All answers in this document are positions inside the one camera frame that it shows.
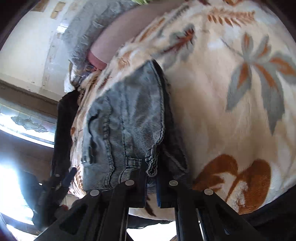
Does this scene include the grey washed denim pants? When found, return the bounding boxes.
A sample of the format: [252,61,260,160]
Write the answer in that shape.
[82,60,188,191]

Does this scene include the person's left hand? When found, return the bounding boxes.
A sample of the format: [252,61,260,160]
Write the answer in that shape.
[55,204,69,216]

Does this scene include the black jacket on armrest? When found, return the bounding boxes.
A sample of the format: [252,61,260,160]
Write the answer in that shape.
[51,90,80,178]

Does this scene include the stained glass window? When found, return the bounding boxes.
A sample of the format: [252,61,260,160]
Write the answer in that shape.
[1,98,57,148]

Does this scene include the white crumpled cloth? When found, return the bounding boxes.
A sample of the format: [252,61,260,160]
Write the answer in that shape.
[63,62,93,93]

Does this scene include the leaf print plush blanket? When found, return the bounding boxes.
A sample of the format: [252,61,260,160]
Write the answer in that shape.
[70,1,295,214]

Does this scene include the grey quilted pillow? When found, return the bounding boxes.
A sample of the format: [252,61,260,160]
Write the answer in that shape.
[62,0,139,68]

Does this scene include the green patterned folded blanket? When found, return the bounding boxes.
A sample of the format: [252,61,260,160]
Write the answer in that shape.
[132,0,152,5]

